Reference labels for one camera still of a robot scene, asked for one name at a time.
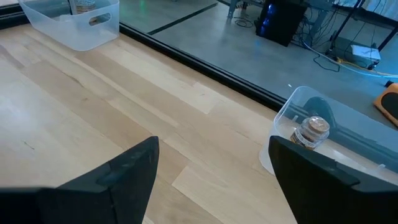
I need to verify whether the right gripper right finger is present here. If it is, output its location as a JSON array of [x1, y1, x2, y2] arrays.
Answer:
[[268, 135, 398, 224]]

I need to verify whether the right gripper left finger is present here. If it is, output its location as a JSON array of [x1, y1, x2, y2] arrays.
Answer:
[[0, 136, 160, 224]]

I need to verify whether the small cork-top spice jar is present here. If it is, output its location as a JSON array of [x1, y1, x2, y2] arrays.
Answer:
[[290, 115, 331, 151]]

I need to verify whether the tall tan-lid seasoning jar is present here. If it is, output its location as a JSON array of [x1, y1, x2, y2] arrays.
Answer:
[[73, 0, 97, 14]]

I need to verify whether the clear plastic bin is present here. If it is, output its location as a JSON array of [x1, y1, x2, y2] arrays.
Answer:
[[17, 0, 121, 52], [259, 86, 398, 186]]

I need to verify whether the black table clamp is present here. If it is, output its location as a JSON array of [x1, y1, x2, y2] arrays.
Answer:
[[303, 96, 338, 130]]

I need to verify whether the orange wooden speaker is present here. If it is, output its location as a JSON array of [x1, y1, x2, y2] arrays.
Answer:
[[373, 82, 398, 128]]

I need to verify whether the white power box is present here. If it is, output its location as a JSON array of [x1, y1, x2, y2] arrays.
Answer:
[[350, 44, 382, 70]]

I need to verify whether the black desk leg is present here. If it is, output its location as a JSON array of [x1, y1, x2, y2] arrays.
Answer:
[[326, 0, 366, 55]]

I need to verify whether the black computer tower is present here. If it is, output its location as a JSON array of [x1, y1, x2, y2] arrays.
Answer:
[[254, 0, 308, 47]]

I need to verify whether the white floor cable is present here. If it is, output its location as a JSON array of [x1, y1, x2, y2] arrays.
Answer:
[[302, 42, 398, 78]]

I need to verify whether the black cable coil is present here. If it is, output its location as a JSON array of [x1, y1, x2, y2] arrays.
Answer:
[[233, 17, 254, 29]]

